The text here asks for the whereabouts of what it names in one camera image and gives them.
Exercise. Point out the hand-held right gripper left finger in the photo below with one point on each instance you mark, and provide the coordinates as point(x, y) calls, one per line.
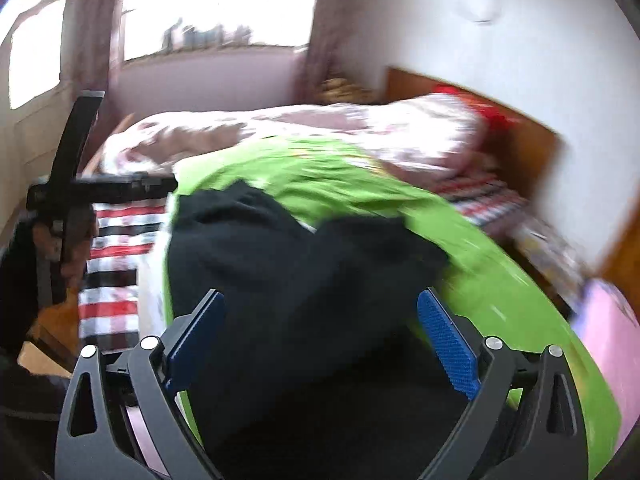
point(196, 341)

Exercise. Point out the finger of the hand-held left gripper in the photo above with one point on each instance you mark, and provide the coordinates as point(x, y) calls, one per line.
point(130, 186)

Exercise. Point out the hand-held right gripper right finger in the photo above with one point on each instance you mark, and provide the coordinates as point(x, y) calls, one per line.
point(450, 347)

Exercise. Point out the black pants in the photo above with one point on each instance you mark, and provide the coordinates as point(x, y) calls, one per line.
point(300, 285)

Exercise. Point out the red white black checkered sheet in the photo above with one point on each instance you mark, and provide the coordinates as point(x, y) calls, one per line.
point(115, 260)

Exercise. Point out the white glazed door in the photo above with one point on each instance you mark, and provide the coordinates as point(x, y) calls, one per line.
point(35, 50)

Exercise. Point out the pink curtain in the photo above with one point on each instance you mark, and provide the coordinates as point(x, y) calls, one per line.
point(320, 50)
point(100, 35)

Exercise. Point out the yellow purple printed pillow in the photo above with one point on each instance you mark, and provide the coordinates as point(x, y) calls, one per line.
point(545, 250)

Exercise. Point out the pink printed blanket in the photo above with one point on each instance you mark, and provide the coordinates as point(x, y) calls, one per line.
point(605, 340)

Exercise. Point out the red white pillow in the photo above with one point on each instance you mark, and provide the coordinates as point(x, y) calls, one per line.
point(300, 120)

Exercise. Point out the wooden headboard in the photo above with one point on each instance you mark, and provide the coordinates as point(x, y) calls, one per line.
point(530, 160)
point(622, 255)

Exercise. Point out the green printed bedsheet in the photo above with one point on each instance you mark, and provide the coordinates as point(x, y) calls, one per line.
point(350, 175)

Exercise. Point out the bright window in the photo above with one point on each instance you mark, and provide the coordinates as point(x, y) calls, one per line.
point(220, 0)

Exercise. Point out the tan woven basket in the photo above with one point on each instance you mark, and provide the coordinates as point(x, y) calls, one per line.
point(345, 91)

